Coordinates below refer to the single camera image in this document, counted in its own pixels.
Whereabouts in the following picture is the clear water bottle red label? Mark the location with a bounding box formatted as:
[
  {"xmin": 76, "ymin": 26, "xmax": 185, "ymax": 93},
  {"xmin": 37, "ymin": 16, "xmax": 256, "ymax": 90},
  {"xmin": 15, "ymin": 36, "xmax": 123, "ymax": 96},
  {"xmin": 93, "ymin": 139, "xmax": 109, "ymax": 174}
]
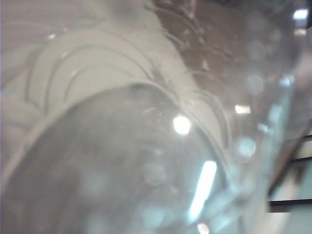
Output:
[{"xmin": 0, "ymin": 0, "xmax": 308, "ymax": 234}]

